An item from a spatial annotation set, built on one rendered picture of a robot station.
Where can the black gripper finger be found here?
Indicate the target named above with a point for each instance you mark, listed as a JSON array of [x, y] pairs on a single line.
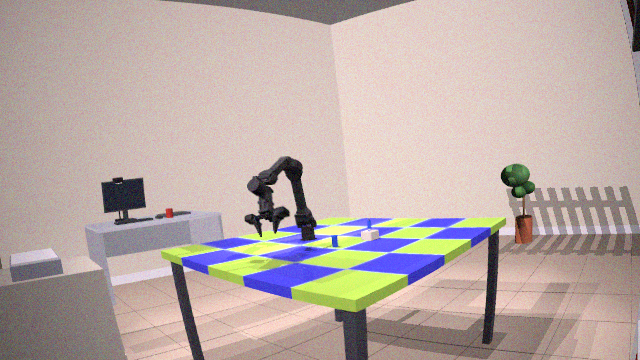
[[258, 226], [276, 219]]

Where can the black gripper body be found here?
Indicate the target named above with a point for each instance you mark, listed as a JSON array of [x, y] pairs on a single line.
[[266, 210]]

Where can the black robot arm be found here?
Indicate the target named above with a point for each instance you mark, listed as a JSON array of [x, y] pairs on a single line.
[[293, 171]]

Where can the white square block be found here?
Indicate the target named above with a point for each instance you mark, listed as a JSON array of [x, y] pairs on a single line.
[[370, 235]]

